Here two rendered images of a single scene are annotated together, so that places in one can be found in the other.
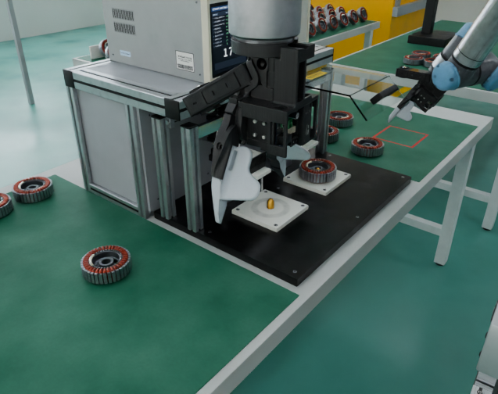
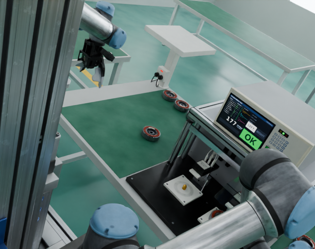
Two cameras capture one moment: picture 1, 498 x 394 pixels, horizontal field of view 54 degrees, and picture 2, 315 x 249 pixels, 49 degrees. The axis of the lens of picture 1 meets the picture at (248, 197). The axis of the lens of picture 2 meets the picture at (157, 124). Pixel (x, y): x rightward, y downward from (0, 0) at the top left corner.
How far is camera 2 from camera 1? 166 cm
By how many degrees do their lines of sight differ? 72
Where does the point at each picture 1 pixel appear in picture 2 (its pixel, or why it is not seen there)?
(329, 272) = (132, 194)
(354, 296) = not seen: outside the picture
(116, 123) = not seen: hidden behind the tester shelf
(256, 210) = (181, 182)
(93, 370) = (102, 123)
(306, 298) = (117, 180)
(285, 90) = (85, 48)
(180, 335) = (109, 142)
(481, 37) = not seen: hidden behind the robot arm
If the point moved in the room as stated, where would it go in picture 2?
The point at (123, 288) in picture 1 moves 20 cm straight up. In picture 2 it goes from (138, 137) to (149, 109)
